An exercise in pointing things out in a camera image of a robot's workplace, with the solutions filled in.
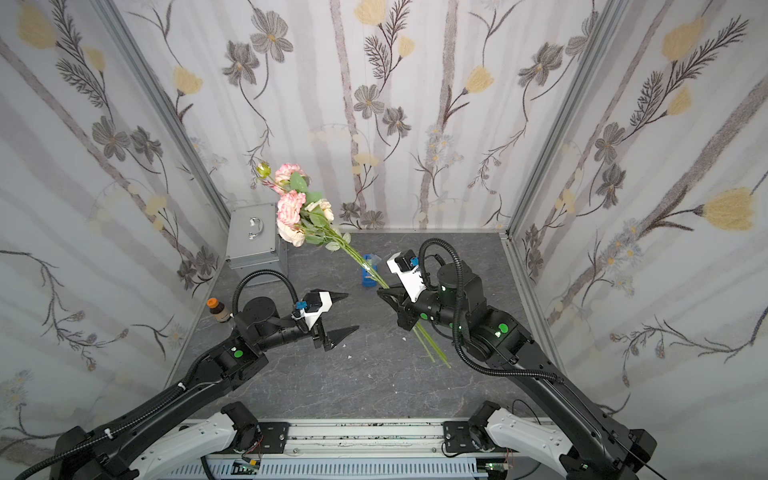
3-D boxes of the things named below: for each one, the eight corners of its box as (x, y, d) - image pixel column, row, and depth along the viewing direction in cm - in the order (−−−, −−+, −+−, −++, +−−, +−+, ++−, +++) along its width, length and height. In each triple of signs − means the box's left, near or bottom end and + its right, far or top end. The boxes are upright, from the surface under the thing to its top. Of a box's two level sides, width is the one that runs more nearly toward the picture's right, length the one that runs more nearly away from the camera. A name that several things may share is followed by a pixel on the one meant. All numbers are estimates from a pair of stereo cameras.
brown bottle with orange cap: (223, 325, 97) (207, 309, 89) (220, 316, 99) (205, 299, 91) (233, 320, 98) (218, 304, 90) (230, 312, 100) (216, 295, 92)
